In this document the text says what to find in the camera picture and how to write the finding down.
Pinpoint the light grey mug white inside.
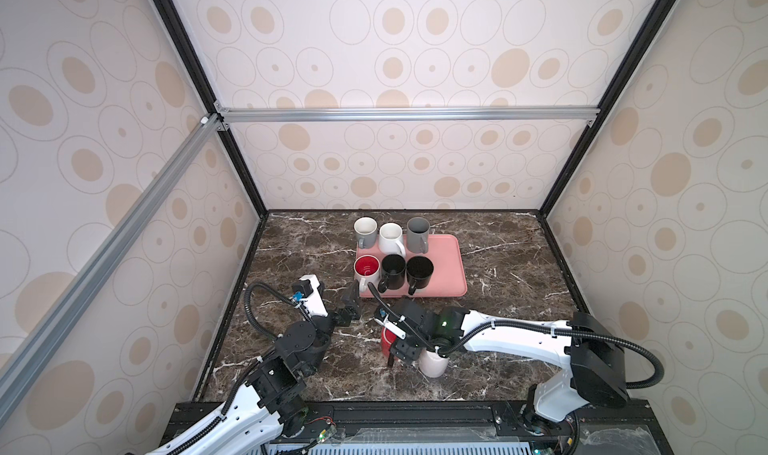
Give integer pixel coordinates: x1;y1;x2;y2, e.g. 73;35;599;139
353;217;378;250

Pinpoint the black frame post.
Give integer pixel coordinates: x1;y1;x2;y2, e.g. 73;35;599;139
538;0;678;223
151;0;269;218

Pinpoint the black frame post left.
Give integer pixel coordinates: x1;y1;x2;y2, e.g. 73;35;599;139
151;0;269;218

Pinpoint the red upside-down mug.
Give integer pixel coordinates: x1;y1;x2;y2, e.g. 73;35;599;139
380;328;397;368

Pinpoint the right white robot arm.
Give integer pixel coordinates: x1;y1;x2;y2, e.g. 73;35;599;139
375;299;665;425

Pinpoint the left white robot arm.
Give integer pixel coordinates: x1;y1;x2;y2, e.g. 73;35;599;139
154;275;362;454

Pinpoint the white teapot-like mug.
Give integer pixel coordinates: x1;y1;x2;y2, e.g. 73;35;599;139
378;222;406;257

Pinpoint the pink upside-down mug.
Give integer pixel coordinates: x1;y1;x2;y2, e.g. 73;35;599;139
418;350;449;379

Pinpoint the silver rail wall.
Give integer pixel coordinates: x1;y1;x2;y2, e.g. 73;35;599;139
202;105;600;126
1;113;222;424

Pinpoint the black upside-down mug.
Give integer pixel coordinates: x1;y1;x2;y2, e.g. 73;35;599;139
378;254;407;294

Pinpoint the dark grey upside-down mug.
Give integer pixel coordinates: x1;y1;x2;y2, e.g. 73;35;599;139
406;217;430;254

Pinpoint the silver rail left wall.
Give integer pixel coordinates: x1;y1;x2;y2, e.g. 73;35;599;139
1;113;222;424

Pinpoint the pink rectangular tray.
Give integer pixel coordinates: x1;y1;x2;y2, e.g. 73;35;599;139
353;234;467;298

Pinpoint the black frame post right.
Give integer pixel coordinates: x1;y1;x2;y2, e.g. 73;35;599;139
538;0;678;223

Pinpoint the white mug red inside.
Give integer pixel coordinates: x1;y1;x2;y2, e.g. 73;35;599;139
354;255;381;294

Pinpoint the silver rail back wall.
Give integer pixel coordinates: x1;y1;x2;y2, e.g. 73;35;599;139
202;105;600;126

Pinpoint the black mug white base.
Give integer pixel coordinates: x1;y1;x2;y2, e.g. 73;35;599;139
406;256;434;296

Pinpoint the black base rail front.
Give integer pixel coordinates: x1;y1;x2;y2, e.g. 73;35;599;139
155;398;676;455

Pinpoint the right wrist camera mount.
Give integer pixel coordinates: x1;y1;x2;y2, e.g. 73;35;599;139
374;316;406;340

